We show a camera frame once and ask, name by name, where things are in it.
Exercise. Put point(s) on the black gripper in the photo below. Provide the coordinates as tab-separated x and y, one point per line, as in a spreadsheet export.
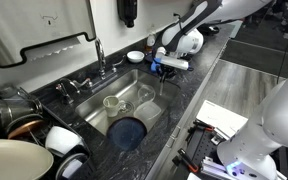
168	72

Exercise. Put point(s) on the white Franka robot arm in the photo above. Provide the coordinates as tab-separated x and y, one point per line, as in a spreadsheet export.
277	126

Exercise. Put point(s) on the stainless steel sink basin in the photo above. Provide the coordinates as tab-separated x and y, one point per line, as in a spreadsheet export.
127	85

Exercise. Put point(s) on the sink drain strainer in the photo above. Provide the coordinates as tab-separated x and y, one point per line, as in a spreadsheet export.
128	107

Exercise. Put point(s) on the blue sponge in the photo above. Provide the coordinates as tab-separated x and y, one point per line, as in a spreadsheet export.
154	67

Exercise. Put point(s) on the clear glass bowl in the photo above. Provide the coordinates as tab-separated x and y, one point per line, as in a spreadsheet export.
146	94

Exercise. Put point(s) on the small white bowl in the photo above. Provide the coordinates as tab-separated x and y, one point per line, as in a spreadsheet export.
135	56

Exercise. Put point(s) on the orange dish soap bottle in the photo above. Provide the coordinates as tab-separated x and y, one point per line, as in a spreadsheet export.
150	40

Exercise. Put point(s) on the clear plastic lid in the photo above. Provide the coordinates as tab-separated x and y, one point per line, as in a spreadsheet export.
147	113

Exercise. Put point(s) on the grey base cabinet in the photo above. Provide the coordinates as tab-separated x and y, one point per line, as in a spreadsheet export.
187	110

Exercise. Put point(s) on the clear glass cup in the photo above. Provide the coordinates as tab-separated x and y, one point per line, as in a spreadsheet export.
110	106

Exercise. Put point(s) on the black orange clamp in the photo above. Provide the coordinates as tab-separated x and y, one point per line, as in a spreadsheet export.
187	160
202	127

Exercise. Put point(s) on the chrome gooseneck faucet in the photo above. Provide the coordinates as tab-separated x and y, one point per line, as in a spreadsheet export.
100	56

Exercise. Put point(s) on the dark blue round plate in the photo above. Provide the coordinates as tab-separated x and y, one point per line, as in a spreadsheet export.
126	133

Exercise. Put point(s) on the black round object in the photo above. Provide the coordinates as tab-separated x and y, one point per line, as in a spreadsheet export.
212	30

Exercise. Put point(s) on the black perforated mounting board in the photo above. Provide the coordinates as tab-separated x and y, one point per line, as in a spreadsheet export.
204	146

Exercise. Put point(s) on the small chrome side tap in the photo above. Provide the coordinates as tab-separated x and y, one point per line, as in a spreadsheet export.
65	91

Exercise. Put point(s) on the aluminium extrusion bar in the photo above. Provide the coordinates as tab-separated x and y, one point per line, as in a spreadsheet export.
214	168

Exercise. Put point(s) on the black dish rack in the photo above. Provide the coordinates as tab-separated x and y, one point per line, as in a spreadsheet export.
87	160

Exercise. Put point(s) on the white paper towel sheet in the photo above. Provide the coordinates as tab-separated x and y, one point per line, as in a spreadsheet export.
50	48

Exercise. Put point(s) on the white bowl in rack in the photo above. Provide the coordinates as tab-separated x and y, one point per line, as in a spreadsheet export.
62	140

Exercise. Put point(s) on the dark rimmed bowl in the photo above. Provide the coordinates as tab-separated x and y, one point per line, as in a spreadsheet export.
71	166

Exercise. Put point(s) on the copper pan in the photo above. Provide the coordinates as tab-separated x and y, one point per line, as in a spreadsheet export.
25	128

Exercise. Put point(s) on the steel paper towel dispenser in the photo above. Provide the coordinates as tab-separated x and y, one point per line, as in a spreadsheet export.
24	23

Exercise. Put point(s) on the stainless steel pot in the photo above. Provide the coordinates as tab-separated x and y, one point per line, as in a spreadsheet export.
15	108

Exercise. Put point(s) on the large cream plate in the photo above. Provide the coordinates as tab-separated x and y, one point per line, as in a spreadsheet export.
14	160

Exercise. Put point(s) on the black wall soap dispenser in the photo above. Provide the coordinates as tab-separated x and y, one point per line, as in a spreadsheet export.
127	11

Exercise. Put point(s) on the small grey bracket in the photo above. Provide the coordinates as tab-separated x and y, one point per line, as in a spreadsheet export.
216	139

